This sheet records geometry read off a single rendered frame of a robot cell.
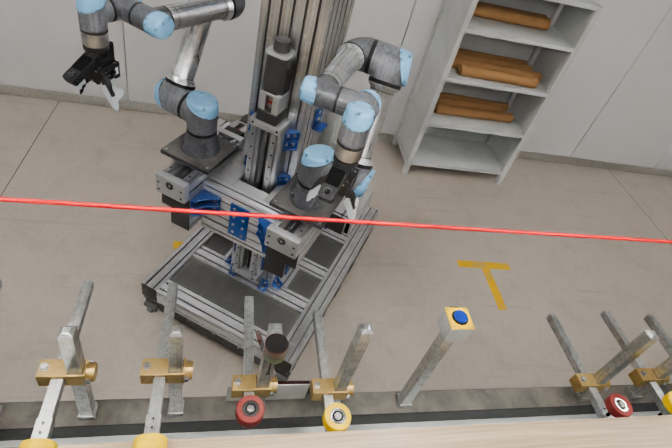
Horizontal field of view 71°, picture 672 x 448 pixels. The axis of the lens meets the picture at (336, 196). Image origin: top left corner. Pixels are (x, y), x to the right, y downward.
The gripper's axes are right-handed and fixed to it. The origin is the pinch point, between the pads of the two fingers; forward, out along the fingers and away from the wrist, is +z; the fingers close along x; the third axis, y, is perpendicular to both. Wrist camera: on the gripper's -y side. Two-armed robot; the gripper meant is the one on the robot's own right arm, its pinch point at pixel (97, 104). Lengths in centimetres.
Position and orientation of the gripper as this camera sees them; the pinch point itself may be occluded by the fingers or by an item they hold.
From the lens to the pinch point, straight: 173.8
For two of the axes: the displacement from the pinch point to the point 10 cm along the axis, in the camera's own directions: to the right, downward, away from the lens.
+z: -2.2, 7.3, 6.4
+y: 3.9, -5.4, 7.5
